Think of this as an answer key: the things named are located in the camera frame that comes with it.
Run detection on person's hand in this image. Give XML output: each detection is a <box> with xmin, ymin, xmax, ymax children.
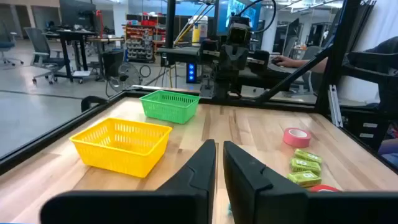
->
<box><xmin>272</xmin><ymin>55</ymin><xmax>299</xmax><ymax>68</ymax></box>

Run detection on black standing desk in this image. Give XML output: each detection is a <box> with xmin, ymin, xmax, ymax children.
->
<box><xmin>45</xmin><ymin>29</ymin><xmax>98</xmax><ymax>83</ymax></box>

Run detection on yellow and white container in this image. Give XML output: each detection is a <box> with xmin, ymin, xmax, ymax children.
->
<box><xmin>192</xmin><ymin>15</ymin><xmax>208</xmax><ymax>46</ymax></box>

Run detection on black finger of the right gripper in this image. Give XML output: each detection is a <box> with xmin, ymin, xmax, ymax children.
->
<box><xmin>233</xmin><ymin>44</ymin><xmax>249</xmax><ymax>71</ymax></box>
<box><xmin>219</xmin><ymin>44</ymin><xmax>234</xmax><ymax>71</ymax></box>

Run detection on grey office chair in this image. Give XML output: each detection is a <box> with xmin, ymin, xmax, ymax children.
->
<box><xmin>24</xmin><ymin>27</ymin><xmax>67</xmax><ymax>85</ymax></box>
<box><xmin>0</xmin><ymin>21</ymin><xmax>24</xmax><ymax>67</ymax></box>
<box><xmin>290</xmin><ymin>45</ymin><xmax>323</xmax><ymax>95</ymax></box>

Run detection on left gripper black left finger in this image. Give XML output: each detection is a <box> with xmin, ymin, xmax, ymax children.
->
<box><xmin>39</xmin><ymin>139</ymin><xmax>217</xmax><ymax>224</ymax></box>

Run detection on pink tape roll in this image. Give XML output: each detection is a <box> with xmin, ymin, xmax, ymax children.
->
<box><xmin>282</xmin><ymin>127</ymin><xmax>312</xmax><ymax>149</ymax></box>

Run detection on black cable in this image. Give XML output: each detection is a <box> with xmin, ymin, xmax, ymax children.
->
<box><xmin>238</xmin><ymin>0</ymin><xmax>277</xmax><ymax>35</ymax></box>

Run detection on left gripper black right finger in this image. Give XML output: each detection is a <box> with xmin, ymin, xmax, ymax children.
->
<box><xmin>223</xmin><ymin>140</ymin><xmax>398</xmax><ymax>224</ymax></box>

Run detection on black table frame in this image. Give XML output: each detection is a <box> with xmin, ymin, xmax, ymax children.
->
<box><xmin>0</xmin><ymin>0</ymin><xmax>398</xmax><ymax>175</ymax></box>

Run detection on black monitor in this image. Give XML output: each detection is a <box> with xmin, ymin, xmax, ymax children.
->
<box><xmin>58</xmin><ymin>0</ymin><xmax>97</xmax><ymax>29</ymax></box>

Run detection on monitor with blue screen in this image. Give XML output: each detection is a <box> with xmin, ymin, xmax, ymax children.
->
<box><xmin>216</xmin><ymin>0</ymin><xmax>262</xmax><ymax>35</ymax></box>

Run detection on black clamp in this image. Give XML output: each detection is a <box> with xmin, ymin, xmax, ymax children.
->
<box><xmin>80</xmin><ymin>95</ymin><xmax>108</xmax><ymax>113</ymax></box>

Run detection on shelf with red bins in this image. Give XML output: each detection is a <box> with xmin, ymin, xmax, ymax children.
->
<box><xmin>124</xmin><ymin>14</ymin><xmax>167</xmax><ymax>63</ymax></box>

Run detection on green staples box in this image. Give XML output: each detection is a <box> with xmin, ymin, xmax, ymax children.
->
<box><xmin>287</xmin><ymin>170</ymin><xmax>323</xmax><ymax>188</ymax></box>
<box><xmin>289</xmin><ymin>157</ymin><xmax>322</xmax><ymax>175</ymax></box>
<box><xmin>294</xmin><ymin>148</ymin><xmax>323</xmax><ymax>165</ymax></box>

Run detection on red tape roll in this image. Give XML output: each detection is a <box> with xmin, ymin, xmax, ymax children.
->
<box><xmin>309</xmin><ymin>184</ymin><xmax>341</xmax><ymax>193</ymax></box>

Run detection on round floor fan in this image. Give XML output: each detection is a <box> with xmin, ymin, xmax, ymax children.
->
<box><xmin>107</xmin><ymin>62</ymin><xmax>142</xmax><ymax>93</ymax></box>

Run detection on computer tower with blue lights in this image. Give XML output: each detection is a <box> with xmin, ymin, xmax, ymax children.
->
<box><xmin>185</xmin><ymin>62</ymin><xmax>198</xmax><ymax>84</ymax></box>

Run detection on aluminium rail piece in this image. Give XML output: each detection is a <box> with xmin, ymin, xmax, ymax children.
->
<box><xmin>328</xmin><ymin>84</ymin><xmax>344</xmax><ymax>128</ymax></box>

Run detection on black trash bin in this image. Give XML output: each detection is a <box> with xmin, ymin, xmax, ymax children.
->
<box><xmin>101</xmin><ymin>49</ymin><xmax>125</xmax><ymax>78</ymax></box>

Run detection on person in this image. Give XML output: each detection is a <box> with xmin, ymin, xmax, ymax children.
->
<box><xmin>272</xmin><ymin>36</ymin><xmax>398</xmax><ymax>94</ymax></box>

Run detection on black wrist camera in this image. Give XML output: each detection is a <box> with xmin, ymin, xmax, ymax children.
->
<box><xmin>228</xmin><ymin>23</ymin><xmax>252</xmax><ymax>46</ymax></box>

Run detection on yellow plastic basket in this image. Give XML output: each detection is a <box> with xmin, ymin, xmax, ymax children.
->
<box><xmin>68</xmin><ymin>117</ymin><xmax>174</xmax><ymax>179</ymax></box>

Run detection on green plastic basket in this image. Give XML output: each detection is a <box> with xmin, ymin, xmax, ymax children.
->
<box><xmin>139</xmin><ymin>90</ymin><xmax>201</xmax><ymax>125</ymax></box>

